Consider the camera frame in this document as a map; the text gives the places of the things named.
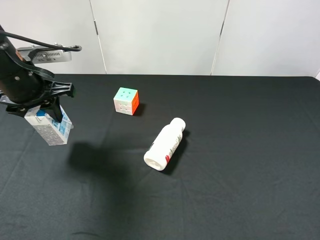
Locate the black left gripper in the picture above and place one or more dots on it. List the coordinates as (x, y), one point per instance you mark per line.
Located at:
(22, 90)

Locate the white blue carton box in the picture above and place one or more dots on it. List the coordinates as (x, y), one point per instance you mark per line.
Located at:
(53, 132)

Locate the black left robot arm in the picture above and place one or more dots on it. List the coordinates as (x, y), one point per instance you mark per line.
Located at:
(7, 47)

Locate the pastel puzzle cube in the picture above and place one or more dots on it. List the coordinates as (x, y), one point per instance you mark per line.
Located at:
(126, 101)

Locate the white plastic bottle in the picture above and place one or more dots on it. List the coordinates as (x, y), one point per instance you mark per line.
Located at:
(165, 144)

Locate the black tablecloth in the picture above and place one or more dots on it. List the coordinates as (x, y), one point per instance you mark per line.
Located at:
(247, 167)

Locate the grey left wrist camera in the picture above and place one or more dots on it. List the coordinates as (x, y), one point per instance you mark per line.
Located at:
(42, 55)

